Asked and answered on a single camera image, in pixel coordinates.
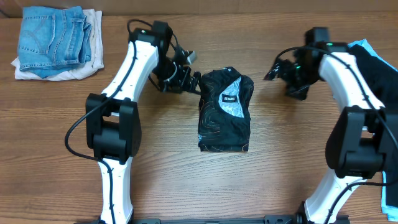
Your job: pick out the black and light-blue garment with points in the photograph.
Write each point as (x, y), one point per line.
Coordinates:
(381, 77)

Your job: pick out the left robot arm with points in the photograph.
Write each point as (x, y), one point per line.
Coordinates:
(113, 127)

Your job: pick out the folded blue jeans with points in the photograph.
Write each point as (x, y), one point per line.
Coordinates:
(52, 41)

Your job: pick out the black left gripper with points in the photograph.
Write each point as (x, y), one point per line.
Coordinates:
(183, 83)

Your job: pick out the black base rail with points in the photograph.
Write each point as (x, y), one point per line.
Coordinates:
(268, 219)

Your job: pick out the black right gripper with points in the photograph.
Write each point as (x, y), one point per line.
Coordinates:
(285, 66)

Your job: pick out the black printed cycling jersey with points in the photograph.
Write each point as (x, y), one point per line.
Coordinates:
(224, 119)

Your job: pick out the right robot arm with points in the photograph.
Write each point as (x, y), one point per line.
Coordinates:
(364, 137)

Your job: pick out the folded white cloth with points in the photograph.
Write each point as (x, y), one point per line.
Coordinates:
(94, 18)

